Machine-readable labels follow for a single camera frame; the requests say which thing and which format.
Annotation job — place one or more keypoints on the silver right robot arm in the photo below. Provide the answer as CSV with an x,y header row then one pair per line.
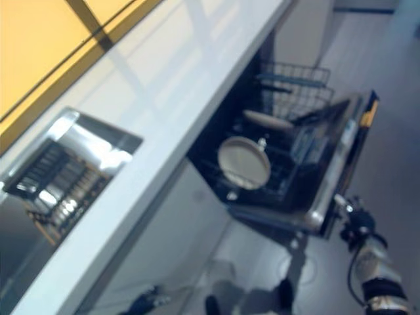
x,y
380,279

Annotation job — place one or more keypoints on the open dishwasher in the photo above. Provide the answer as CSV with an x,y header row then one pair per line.
x,y
331,164

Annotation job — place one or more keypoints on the stainless steel sink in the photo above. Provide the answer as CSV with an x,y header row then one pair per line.
x,y
85,131

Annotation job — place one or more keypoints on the right robot hand dark palm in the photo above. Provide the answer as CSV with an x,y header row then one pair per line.
x,y
359,226

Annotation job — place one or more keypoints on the dark floor mat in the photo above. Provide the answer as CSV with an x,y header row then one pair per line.
x,y
364,6

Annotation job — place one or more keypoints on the left robot hand dark palm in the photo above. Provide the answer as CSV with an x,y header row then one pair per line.
x,y
149,300

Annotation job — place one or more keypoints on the cream ceramic plate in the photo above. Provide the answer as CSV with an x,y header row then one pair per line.
x,y
244,160
269,119

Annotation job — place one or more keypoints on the grey kitchen cabinet front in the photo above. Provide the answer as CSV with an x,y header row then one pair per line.
x,y
157,236
298,29

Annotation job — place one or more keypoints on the black sink dish rack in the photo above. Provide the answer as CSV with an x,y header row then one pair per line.
x,y
59,183

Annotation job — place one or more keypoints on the silver robot foot dark toe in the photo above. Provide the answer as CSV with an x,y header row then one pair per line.
x,y
220,302

